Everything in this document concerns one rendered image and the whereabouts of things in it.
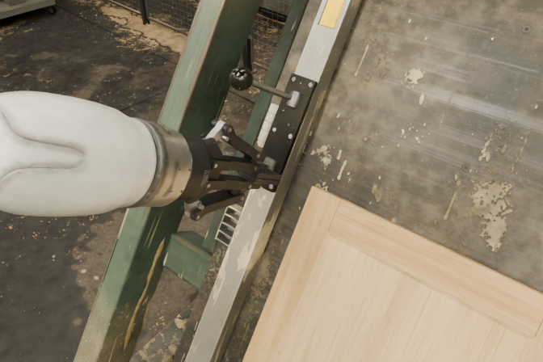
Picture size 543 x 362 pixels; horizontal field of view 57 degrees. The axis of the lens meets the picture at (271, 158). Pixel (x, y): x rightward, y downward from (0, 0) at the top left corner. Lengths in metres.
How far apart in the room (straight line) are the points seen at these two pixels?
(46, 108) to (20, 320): 2.18
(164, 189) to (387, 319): 0.45
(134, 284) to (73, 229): 1.81
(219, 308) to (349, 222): 0.29
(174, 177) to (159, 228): 0.56
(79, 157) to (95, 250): 2.32
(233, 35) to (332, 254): 0.47
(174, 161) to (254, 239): 0.40
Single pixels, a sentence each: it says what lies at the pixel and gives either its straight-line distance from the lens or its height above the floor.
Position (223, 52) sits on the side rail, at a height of 1.47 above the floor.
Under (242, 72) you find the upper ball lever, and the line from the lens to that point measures 0.78.
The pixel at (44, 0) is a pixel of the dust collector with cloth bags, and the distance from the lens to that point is 5.70.
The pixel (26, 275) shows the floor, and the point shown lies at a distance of 2.75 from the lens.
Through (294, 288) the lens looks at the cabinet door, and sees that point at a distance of 0.88.
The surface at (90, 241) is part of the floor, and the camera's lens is 2.79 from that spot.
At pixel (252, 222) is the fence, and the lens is 0.88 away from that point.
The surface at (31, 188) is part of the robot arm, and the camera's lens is 0.42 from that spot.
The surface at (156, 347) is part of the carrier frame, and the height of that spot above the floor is 0.79.
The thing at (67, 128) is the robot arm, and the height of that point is 1.68.
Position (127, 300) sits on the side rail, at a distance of 1.11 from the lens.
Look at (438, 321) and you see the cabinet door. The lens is 0.81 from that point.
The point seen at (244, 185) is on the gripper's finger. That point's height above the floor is 1.46.
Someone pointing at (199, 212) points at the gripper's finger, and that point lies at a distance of 0.63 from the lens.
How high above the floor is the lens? 1.90
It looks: 37 degrees down
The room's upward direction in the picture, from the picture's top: straight up
